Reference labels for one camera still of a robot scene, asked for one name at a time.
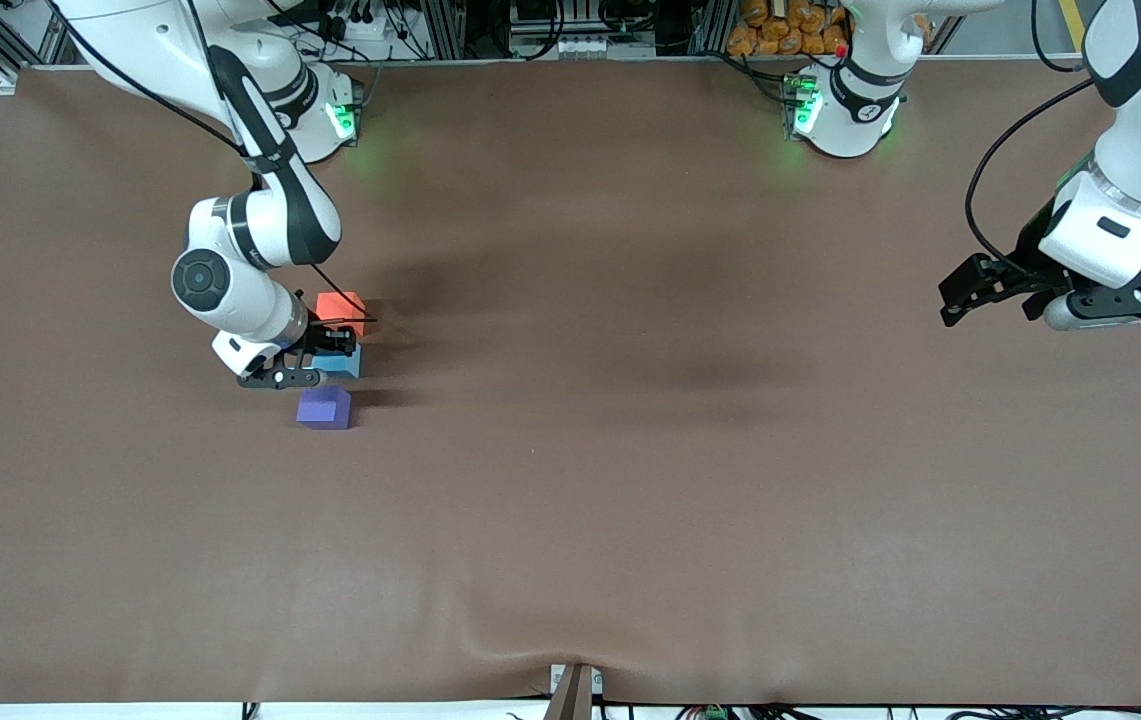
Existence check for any brown table mat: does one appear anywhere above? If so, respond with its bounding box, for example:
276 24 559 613
0 58 1141 707

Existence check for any light blue foam block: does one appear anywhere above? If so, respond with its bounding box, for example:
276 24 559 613
313 343 364 380

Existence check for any white power strip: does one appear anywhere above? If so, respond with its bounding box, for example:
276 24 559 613
320 0 403 43

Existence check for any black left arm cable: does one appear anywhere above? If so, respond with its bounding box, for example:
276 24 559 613
964 0 1099 269

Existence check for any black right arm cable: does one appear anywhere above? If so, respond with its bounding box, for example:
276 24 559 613
48 0 379 327

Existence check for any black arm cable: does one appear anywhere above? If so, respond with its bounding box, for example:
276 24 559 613
48 0 379 327
964 0 1099 269

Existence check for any purple foam block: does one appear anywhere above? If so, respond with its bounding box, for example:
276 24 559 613
296 385 352 430

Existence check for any bag of orange items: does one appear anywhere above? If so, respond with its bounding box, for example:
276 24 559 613
727 0 851 58

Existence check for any orange foam block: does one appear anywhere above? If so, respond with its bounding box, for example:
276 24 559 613
315 291 368 340

